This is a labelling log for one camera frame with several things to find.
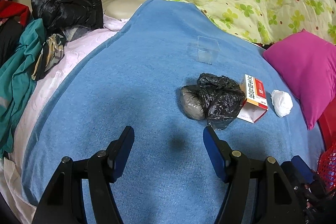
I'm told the orange red medicine box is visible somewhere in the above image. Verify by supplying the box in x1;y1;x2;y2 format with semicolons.
237;75;268;123

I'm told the teal garment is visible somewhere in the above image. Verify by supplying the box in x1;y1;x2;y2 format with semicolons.
1;19;46;156

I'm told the cream leather cushion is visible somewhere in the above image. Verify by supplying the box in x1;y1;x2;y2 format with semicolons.
102;0;146;19

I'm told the red tote bag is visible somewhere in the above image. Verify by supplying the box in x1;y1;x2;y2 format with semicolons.
318;100;336;150

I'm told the red garment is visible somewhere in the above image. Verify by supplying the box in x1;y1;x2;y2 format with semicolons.
0;0;30;27

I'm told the patterned scarf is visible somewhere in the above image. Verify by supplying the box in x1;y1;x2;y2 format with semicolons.
31;34;67;81

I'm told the red plastic basket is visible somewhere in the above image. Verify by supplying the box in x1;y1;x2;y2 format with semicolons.
317;144;336;192

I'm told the black plastic trash bag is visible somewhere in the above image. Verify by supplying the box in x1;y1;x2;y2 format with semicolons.
180;73;245;130

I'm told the white plastic bag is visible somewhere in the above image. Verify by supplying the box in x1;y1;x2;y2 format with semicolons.
271;90;293;118

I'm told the blue towel blanket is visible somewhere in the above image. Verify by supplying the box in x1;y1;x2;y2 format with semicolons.
20;0;325;224

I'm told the pink bed sheet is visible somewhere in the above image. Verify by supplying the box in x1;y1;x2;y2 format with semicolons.
1;16;129;223

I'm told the magenta pillow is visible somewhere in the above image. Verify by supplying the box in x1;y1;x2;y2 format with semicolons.
262;30;335;130

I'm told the clear plastic box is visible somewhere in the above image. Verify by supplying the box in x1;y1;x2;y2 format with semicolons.
187;36;221;65

